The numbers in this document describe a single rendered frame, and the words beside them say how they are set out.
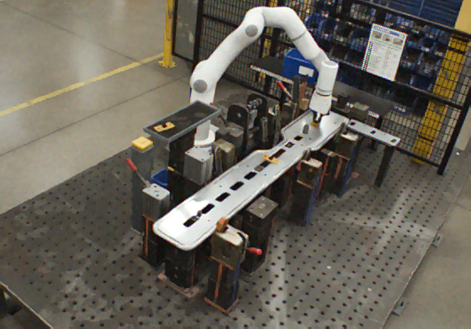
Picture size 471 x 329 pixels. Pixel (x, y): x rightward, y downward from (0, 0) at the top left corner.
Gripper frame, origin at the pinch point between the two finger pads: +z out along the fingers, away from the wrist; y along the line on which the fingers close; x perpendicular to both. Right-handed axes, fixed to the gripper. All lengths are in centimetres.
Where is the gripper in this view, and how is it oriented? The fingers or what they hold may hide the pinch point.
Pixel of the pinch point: (317, 119)
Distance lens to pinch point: 267.8
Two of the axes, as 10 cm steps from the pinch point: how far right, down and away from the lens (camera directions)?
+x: 5.5, -3.8, 7.4
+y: 8.2, 3.9, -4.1
